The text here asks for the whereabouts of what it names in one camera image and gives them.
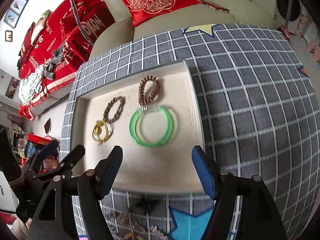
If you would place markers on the blue checkered tablecloth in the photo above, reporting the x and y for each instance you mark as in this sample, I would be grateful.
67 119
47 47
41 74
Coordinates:
259 110

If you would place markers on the red tray with clutter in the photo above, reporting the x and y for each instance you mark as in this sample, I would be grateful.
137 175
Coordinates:
19 142

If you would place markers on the grey cloth on sofa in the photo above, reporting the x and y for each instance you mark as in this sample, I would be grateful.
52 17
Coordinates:
57 58

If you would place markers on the framed picture on wall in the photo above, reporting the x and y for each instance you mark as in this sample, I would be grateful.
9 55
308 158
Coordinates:
11 18

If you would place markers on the grey jewelry tray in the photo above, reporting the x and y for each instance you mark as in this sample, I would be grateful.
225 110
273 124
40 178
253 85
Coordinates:
163 169

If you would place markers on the sofa with red blanket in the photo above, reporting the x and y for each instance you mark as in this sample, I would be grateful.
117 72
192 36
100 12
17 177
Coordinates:
58 28

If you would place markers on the lower washing machine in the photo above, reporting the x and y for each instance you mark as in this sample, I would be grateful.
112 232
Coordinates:
281 11

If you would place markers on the green armchair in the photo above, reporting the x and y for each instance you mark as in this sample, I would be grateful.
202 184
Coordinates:
208 12

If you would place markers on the green transparent bangle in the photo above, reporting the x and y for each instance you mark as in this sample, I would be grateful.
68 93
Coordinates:
151 126

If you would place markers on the black hair claw clip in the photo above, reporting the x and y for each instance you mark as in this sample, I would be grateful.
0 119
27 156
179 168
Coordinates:
146 205

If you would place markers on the beige hair clip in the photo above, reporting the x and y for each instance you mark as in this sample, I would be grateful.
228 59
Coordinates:
124 217

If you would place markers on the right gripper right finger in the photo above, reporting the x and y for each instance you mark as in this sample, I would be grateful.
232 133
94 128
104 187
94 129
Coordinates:
259 216

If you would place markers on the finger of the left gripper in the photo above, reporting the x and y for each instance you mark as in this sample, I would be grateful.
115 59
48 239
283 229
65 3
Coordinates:
65 166
41 157

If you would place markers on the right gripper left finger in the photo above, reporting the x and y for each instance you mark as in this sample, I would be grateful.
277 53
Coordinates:
54 216

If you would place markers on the light blue blanket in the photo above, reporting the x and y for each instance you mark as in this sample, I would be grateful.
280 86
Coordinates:
31 85

